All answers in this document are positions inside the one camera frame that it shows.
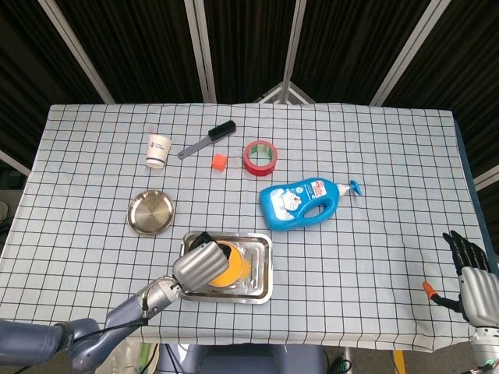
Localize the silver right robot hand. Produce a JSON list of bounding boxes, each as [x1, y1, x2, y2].
[[423, 230, 499, 328]]

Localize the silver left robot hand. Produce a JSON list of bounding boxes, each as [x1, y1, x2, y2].
[[172, 231, 232, 294]]

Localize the beige bowl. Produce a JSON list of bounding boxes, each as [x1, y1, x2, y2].
[[208, 240, 245, 288]]

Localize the rectangular steel tray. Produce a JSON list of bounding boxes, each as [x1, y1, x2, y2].
[[175, 231, 274, 305]]

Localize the white grid-patterned tablecloth table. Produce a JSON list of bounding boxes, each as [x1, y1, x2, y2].
[[0, 101, 488, 354]]

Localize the round steel plate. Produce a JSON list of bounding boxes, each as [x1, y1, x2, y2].
[[126, 189, 175, 236]]

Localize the blue pump detergent bottle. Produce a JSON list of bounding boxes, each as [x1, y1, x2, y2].
[[259, 177, 364, 232]]

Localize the blue-grey robot torso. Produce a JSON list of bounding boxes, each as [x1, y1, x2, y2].
[[155, 342, 327, 374]]

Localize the red tape roll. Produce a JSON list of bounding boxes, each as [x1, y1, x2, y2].
[[242, 140, 278, 178]]

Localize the white paper cup blue logo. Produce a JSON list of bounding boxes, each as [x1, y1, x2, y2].
[[146, 133, 173, 169]]

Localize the grey brush black bristles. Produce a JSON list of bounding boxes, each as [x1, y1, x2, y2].
[[177, 120, 237, 161]]

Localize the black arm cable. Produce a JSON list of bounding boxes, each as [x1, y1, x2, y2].
[[62, 294, 151, 348]]

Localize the black screen panel white frame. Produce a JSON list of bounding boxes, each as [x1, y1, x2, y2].
[[0, 0, 114, 176], [288, 0, 437, 105], [193, 0, 299, 104], [380, 0, 499, 192], [48, 0, 211, 104]]

